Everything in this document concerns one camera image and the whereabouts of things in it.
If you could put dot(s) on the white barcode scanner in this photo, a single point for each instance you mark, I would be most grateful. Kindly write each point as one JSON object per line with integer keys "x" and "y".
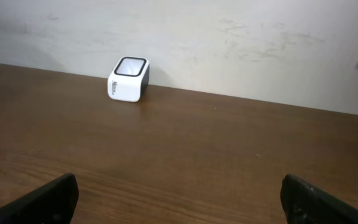
{"x": 129, "y": 79}

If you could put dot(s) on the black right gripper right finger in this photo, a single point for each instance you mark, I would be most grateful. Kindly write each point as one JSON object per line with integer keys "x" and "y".
{"x": 303, "y": 202}

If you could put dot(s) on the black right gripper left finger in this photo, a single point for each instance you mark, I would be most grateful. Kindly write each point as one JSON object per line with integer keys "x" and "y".
{"x": 54, "y": 203}

